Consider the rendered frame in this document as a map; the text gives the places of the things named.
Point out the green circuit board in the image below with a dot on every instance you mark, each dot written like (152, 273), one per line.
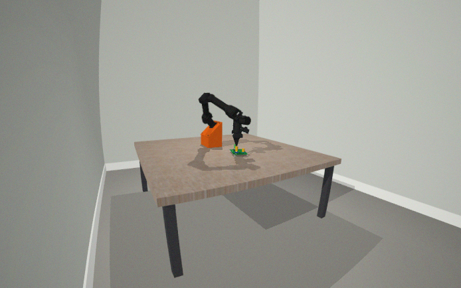
(237, 151)

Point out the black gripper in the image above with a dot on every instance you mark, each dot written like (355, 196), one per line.
(236, 133)

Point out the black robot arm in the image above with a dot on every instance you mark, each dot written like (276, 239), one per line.
(231, 111)

